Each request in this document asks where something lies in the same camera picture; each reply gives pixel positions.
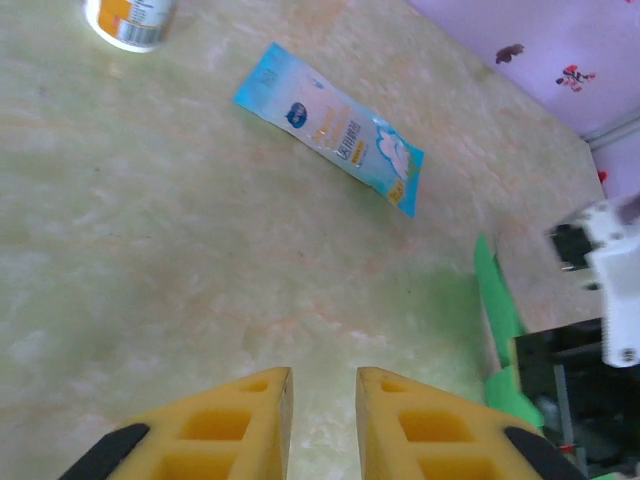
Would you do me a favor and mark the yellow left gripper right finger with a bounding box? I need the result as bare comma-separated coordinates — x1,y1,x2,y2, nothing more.
355,367,589,480

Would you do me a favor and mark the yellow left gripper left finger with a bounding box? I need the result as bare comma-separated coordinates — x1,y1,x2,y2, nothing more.
59,367,294,480

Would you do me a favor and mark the green paper sheet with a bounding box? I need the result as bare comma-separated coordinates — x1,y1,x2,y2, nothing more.
473,233,544,431

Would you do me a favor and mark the light blue snack packet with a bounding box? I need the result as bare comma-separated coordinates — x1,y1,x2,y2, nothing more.
232,41,425,219

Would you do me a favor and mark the white pill bottle orange label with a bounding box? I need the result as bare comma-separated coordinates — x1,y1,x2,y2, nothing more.
82,0,177,54

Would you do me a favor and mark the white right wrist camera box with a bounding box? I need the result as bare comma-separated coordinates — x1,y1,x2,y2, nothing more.
544,197,640,369

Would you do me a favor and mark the aluminium side rail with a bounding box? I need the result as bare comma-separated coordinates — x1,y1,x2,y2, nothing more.
582,115,640,151

